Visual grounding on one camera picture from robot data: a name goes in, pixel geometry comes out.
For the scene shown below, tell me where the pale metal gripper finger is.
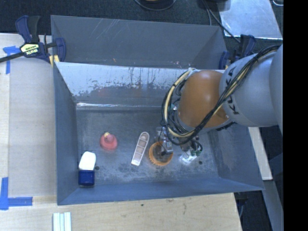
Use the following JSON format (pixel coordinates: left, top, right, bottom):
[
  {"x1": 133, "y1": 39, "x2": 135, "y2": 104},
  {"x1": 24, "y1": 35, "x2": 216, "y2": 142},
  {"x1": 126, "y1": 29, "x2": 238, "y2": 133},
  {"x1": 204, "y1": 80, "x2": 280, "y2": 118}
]
[
  {"x1": 155, "y1": 127, "x2": 169, "y2": 142},
  {"x1": 160, "y1": 140, "x2": 174, "y2": 156}
]

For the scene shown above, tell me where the white toy boat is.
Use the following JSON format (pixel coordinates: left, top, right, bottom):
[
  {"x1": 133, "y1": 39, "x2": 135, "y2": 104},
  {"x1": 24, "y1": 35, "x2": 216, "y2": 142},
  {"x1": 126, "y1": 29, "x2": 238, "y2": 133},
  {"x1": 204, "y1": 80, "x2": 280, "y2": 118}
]
[{"x1": 130, "y1": 131, "x2": 150, "y2": 167}]

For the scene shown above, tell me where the red round toy, yellow top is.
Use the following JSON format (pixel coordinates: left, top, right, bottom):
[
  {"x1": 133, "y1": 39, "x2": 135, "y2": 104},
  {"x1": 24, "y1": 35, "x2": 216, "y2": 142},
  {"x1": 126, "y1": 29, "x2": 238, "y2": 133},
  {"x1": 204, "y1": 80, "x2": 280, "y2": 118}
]
[{"x1": 99, "y1": 131, "x2": 118, "y2": 151}]

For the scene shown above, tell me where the blue bottle with white cap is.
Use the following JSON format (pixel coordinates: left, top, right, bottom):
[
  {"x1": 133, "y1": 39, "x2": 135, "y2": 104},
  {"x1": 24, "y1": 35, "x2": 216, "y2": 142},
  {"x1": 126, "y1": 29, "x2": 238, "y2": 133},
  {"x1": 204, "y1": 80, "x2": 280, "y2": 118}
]
[{"x1": 77, "y1": 151, "x2": 97, "y2": 187}]

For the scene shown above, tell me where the grey metal bin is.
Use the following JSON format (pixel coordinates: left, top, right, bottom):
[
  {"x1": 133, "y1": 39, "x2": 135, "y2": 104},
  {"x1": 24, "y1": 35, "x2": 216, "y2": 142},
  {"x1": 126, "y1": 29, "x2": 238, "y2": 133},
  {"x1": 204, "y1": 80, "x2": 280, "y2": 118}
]
[{"x1": 50, "y1": 14, "x2": 266, "y2": 206}]

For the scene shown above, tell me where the pale wood board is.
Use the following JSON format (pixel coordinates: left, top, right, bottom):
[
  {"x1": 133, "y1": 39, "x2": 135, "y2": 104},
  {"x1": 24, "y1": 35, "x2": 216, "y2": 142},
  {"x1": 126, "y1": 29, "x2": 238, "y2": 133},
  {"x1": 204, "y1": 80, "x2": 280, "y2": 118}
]
[{"x1": 8, "y1": 56, "x2": 58, "y2": 198}]

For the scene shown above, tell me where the orange ribbed ring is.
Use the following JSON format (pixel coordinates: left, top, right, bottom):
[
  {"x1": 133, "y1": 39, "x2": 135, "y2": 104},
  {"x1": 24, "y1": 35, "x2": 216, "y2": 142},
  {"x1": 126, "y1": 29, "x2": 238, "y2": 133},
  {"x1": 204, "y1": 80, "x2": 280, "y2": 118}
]
[{"x1": 148, "y1": 141, "x2": 174, "y2": 167}]

